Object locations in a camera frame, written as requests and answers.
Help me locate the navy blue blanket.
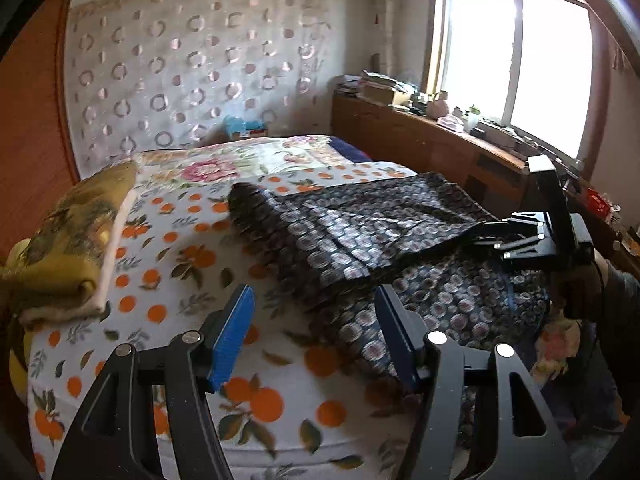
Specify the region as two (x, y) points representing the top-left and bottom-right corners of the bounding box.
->
(327, 136), (373, 165)

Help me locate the stack of books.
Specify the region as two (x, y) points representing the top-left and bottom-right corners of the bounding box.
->
(335, 70), (416, 108)

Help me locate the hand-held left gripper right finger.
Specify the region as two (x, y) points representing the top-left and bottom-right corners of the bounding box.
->
(374, 284), (576, 480)

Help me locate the person's right forearm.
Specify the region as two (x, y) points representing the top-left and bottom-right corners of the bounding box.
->
(592, 255), (640, 331)

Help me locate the bed with orange-print sheet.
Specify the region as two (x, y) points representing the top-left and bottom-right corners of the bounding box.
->
(27, 160), (451, 480)

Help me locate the sheer window curtain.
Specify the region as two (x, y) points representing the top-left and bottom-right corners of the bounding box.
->
(367, 0), (438, 86)

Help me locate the wooden cabinet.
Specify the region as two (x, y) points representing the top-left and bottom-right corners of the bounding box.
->
(331, 92), (640, 281)

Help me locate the circle-patterned wall curtain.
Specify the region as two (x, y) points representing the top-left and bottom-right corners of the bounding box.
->
(65, 0), (336, 161)

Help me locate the dark circle-patterned pajama top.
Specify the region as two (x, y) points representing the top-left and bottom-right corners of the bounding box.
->
(227, 171), (556, 461)

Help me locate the window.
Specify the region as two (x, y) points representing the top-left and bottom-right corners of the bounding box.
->
(422, 0), (608, 161)

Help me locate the floral blanket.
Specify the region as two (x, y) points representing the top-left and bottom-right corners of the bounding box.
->
(131, 134), (583, 386)

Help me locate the yellow pillow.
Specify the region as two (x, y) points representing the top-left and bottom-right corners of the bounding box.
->
(0, 237), (36, 401)

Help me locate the olive folded blanket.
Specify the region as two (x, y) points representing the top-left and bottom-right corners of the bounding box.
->
(0, 160), (138, 326)

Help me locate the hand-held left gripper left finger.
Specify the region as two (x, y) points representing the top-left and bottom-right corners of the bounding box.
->
(50, 284), (256, 480)

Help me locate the blue tissue box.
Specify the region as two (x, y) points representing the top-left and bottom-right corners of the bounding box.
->
(222, 115), (268, 141)

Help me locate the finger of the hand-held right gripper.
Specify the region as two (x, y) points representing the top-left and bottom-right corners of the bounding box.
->
(492, 211), (547, 235)
(474, 234), (548, 262)

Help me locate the small red box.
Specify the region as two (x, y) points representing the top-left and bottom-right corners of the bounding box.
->
(585, 187), (613, 216)

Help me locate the wooden headboard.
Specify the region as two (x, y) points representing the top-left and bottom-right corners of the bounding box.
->
(0, 0), (81, 261)

